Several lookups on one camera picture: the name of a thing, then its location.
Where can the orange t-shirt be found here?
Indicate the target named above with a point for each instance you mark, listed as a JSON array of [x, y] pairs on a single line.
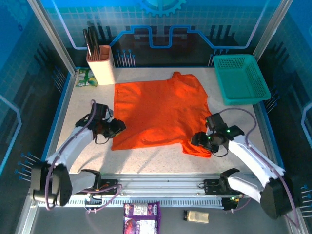
[[158, 109]]

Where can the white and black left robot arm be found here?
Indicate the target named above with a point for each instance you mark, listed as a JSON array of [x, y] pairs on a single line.
[[70, 143]]

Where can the green snack packet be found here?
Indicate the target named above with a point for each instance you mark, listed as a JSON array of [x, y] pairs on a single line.
[[85, 78]]

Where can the beige knife block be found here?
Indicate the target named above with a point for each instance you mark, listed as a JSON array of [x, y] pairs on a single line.
[[103, 70]]

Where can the teal plastic basket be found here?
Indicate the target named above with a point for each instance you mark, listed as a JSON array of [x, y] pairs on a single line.
[[241, 80]]

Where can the small beige packet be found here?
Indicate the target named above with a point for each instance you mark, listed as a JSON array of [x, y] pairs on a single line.
[[197, 216]]

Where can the purple snack packet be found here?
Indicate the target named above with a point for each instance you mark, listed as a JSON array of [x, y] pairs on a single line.
[[141, 217]]

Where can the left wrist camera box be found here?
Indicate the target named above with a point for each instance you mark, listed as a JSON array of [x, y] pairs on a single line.
[[102, 111]]

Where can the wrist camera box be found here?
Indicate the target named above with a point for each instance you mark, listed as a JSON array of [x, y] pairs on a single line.
[[215, 122], [102, 111]]

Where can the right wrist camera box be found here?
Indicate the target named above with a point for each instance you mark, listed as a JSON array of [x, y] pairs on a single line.
[[215, 122]]

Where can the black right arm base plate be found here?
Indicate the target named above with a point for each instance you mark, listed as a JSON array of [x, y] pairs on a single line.
[[212, 187]]

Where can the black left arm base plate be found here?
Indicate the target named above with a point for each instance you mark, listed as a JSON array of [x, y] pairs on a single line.
[[109, 185]]

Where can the aluminium frame rail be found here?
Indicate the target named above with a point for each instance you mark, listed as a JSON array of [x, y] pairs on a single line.
[[158, 185]]

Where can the aluminium corner post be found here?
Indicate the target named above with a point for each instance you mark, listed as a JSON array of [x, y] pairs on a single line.
[[52, 36], [270, 31]]

